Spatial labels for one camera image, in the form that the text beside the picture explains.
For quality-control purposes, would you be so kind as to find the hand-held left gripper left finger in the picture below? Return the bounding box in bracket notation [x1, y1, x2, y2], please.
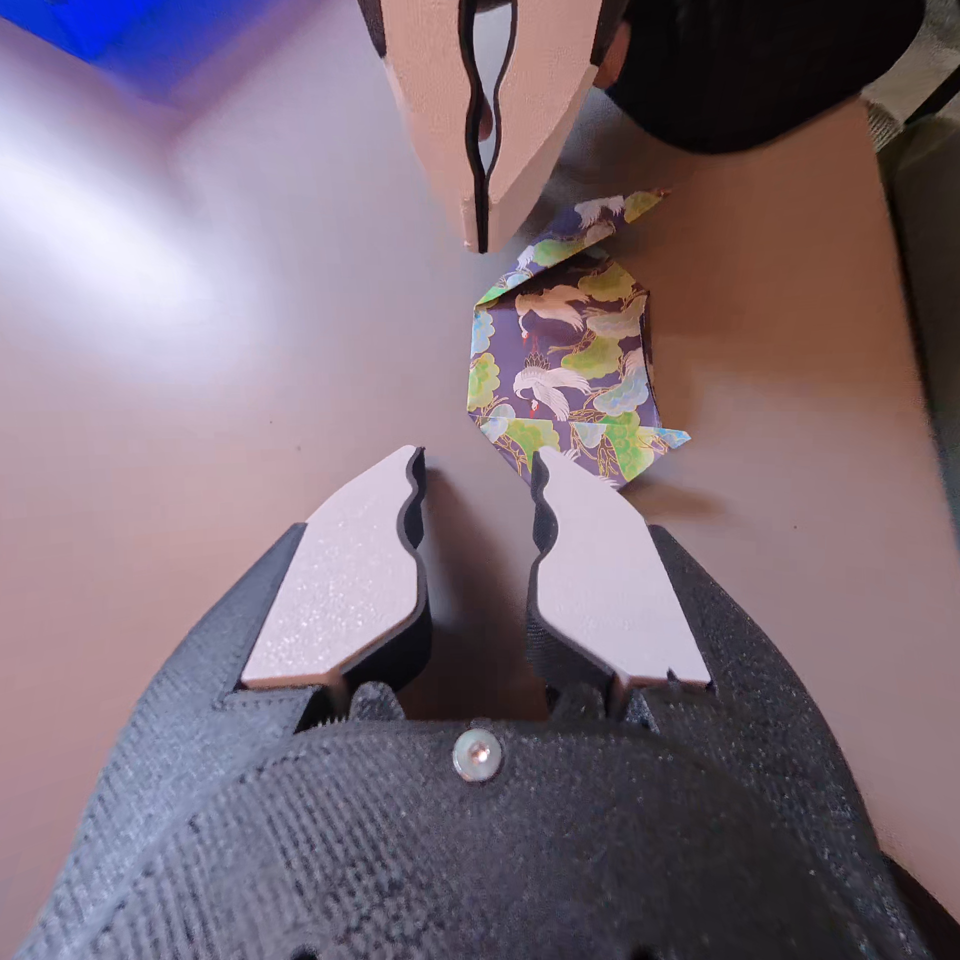
[240, 446, 433, 694]

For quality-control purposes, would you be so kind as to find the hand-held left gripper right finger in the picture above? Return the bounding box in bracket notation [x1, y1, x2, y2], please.
[528, 447, 715, 694]

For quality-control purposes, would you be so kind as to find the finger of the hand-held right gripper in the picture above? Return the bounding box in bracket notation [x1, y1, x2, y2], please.
[375, 0, 493, 253]
[483, 0, 606, 250]

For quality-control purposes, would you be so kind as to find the purple crane patterned paper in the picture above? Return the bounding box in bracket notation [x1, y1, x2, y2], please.
[465, 188, 693, 490]

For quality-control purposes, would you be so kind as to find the blue plastic bin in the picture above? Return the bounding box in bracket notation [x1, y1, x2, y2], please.
[0, 0, 325, 100]

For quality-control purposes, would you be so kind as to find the black textured pad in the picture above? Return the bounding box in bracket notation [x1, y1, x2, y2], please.
[608, 0, 928, 156]

